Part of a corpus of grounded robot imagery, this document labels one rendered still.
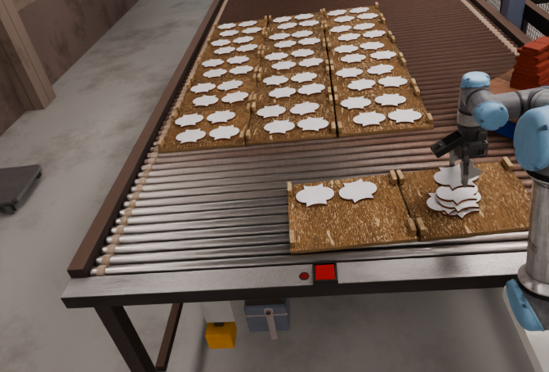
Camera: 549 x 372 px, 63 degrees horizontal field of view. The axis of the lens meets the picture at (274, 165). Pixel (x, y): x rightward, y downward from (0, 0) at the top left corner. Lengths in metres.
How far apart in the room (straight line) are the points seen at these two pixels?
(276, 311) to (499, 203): 0.82
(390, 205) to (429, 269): 0.29
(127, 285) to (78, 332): 1.27
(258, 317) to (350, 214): 0.46
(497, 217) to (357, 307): 1.10
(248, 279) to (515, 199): 0.93
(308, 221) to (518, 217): 0.68
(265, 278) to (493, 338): 1.35
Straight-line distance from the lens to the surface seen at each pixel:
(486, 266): 1.51
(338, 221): 1.57
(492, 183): 1.78
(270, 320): 1.53
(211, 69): 2.90
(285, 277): 1.45
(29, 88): 5.56
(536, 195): 1.04
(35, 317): 3.06
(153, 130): 2.32
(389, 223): 1.56
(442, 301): 2.57
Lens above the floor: 2.01
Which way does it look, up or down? 35 degrees down
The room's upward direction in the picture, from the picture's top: 9 degrees counter-clockwise
